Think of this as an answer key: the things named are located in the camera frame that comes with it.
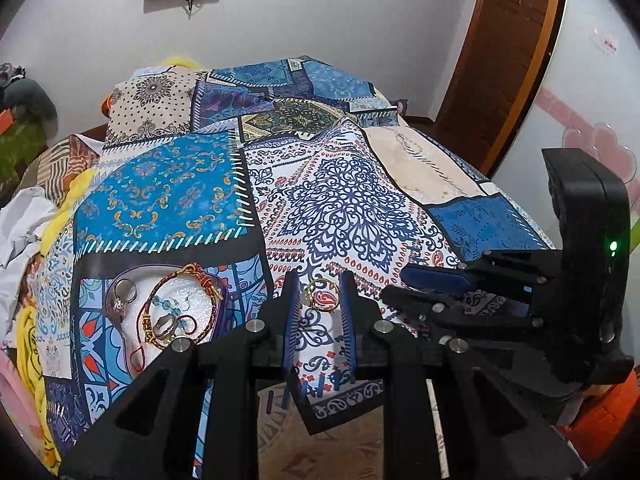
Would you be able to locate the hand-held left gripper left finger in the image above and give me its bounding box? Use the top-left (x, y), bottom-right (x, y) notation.
top-left (60, 270), bottom-right (302, 480)

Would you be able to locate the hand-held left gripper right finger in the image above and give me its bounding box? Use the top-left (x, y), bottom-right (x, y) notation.
top-left (339, 270), bottom-right (586, 480)

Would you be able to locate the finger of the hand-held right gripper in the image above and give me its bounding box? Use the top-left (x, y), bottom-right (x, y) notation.
top-left (400, 249), bottom-right (566, 308)
top-left (381, 285), bottom-right (548, 361)

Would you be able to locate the gold and red ring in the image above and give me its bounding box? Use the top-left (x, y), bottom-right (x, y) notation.
top-left (304, 278), bottom-right (342, 314)

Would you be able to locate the purple heart-shaped tin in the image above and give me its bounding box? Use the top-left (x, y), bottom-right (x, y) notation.
top-left (100, 262), bottom-right (234, 361)

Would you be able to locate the teal bead bracelet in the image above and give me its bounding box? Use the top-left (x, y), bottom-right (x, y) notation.
top-left (149, 294), bottom-right (198, 335)

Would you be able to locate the red string bracelet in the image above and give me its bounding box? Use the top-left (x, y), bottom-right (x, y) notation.
top-left (129, 266), bottom-right (224, 373)

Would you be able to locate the patchwork printed blanket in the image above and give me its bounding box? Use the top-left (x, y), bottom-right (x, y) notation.
top-left (30, 56), bottom-right (557, 480)

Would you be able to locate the brown wooden door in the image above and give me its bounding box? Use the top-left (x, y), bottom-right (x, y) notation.
top-left (434, 0), bottom-right (569, 177)

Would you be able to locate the striped orange cloth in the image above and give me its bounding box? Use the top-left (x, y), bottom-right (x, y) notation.
top-left (20, 134), bottom-right (104, 207)

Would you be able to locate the yellow fuzzy item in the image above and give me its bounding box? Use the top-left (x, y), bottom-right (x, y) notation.
top-left (159, 54), bottom-right (202, 69)

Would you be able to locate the white cloth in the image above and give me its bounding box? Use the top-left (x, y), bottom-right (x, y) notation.
top-left (0, 186), bottom-right (59, 342)

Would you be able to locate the pink soft toy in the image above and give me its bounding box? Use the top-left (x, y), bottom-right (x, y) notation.
top-left (0, 355), bottom-right (32, 438)

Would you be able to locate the green patterned cloth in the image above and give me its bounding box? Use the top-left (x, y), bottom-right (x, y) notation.
top-left (0, 120), bottom-right (49, 187)

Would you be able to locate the grey stuffed cloth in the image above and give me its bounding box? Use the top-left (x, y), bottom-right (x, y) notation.
top-left (0, 77), bottom-right (58, 122)

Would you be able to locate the pile of clothes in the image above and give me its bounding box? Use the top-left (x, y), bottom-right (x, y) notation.
top-left (0, 62), bottom-right (27, 87)

